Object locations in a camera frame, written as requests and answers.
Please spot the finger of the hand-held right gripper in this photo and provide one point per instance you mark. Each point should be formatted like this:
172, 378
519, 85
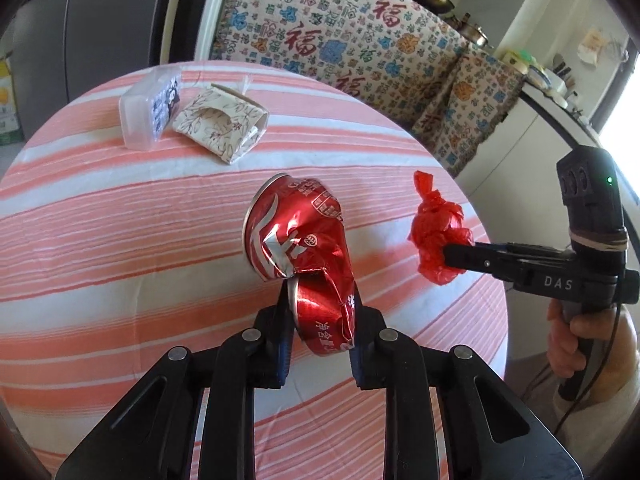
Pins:
480, 260

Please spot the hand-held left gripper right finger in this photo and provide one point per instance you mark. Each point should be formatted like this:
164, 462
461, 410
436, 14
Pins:
356, 365

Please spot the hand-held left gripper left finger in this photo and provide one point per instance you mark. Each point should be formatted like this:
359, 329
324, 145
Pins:
285, 355

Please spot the red plastic bag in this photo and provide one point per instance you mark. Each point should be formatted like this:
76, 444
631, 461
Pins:
435, 225

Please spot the crushed red can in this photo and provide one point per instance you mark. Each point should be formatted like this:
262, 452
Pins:
295, 240

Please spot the person's right hand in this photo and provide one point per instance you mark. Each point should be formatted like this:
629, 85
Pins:
617, 345

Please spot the white bowl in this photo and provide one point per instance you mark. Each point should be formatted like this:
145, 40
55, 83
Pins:
539, 78

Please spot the beige hanging bag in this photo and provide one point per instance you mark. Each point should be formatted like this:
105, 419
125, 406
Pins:
591, 45

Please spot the green lid container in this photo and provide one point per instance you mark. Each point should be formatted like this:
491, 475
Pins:
517, 59

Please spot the pink striped tablecloth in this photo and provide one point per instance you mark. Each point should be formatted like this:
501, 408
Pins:
125, 240

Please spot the metal pot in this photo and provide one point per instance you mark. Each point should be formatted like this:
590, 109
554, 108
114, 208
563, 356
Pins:
472, 32

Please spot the floral paper box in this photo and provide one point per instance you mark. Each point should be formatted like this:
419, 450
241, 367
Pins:
210, 125

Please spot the printed patterned cloth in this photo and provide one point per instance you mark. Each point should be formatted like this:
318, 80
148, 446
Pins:
350, 35

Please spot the clear plastic box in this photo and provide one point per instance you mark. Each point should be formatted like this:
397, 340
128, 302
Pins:
142, 115

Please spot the yellow green carton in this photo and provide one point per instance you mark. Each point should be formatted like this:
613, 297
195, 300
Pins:
9, 105

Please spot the grey refrigerator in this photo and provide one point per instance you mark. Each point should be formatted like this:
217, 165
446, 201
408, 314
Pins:
100, 25

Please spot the white door frame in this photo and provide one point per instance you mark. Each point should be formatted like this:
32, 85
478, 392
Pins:
210, 5

